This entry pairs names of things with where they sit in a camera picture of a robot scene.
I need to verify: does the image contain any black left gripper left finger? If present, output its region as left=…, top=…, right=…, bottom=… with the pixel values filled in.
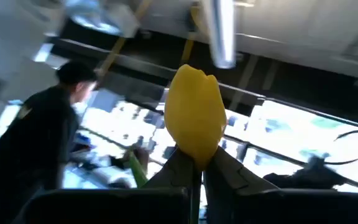
left=11, top=147, right=196, bottom=224

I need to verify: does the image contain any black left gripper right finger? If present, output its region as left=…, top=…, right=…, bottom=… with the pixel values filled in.
left=203, top=145, right=358, bottom=224

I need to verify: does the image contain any yellow artificial tulip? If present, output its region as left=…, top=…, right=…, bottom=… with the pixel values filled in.
left=128, top=63, right=228, bottom=224

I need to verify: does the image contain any person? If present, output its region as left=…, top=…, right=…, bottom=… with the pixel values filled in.
left=0, top=60, right=99, bottom=224

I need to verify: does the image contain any yellow ceiling pipe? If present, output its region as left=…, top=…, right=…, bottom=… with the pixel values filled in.
left=99, top=0, right=154, bottom=78

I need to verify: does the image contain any silver ceiling pipe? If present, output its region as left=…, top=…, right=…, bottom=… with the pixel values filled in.
left=202, top=0, right=237, bottom=69

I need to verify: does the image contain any rectangular ceiling light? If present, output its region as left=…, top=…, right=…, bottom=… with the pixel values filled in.
left=63, top=0, right=140, bottom=39

